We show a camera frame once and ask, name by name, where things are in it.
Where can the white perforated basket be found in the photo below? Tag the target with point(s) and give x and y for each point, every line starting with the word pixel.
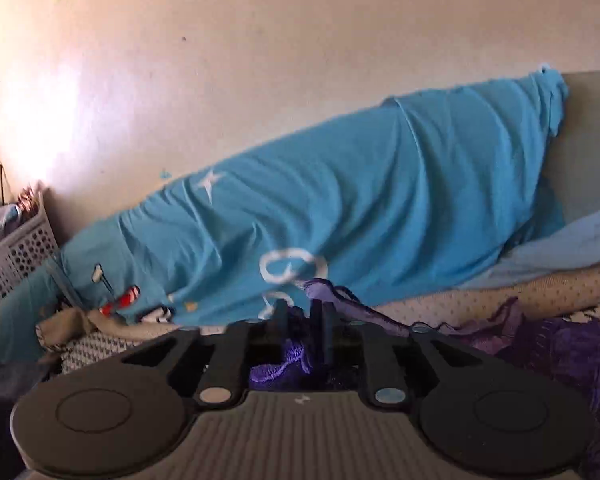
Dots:
pixel 25 255

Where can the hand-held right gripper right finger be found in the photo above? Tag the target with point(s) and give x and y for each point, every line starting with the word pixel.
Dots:
pixel 320 330

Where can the blue printed bed cushion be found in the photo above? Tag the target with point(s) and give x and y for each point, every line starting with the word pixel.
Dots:
pixel 555 250

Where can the purple patterned garment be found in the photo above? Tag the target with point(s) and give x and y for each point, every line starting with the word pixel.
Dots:
pixel 555 360

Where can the khaki crumpled cloth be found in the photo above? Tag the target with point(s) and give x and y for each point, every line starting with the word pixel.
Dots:
pixel 65 327

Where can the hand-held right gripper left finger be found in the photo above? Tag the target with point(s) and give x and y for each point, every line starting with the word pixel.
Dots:
pixel 280 325

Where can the grey padded bed rail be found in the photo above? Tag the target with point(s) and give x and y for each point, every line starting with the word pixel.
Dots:
pixel 590 150

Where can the blue cartoon bedsheet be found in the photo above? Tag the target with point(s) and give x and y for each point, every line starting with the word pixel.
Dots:
pixel 355 185

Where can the houndstooth bed cover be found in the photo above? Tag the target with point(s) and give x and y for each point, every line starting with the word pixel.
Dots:
pixel 95 350

